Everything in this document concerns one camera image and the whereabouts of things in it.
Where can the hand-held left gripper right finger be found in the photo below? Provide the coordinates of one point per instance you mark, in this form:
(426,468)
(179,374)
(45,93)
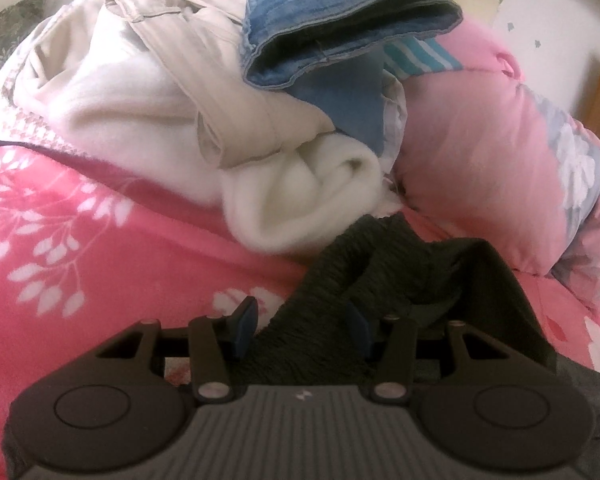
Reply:
(358,331)

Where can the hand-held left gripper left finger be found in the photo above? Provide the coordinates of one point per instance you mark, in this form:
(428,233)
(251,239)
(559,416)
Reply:
(245,329)

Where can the dark green knit garment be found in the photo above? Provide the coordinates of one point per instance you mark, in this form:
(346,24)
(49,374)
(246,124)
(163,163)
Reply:
(405,280)

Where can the white fleece garment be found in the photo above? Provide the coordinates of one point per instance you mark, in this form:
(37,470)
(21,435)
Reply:
(290,200)

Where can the pink floral bed sheet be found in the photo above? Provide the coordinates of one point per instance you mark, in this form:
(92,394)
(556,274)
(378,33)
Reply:
(105,240)

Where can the pink floral quilt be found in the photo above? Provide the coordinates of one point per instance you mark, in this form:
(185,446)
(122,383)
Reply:
(480,160)

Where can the white thin cloth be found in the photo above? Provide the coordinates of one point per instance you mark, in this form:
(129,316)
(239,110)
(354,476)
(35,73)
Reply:
(394,120)

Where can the plain blue garment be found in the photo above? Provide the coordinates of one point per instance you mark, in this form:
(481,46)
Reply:
(340,105)

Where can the beige pants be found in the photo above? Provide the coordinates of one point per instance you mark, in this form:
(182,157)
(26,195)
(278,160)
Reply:
(230,60)

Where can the teal striped cloth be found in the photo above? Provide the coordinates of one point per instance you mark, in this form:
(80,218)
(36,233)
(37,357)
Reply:
(420,57)

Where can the blue jeans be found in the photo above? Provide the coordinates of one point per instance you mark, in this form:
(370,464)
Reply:
(330,15)

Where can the pink checked cloth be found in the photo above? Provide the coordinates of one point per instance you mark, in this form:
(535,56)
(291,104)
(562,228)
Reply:
(10,115)

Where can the cream cabinet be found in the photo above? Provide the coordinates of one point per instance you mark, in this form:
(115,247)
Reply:
(472,2)

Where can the grey-green patterned pillow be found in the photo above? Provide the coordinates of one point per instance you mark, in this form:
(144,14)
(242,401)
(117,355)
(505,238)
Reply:
(7,35)

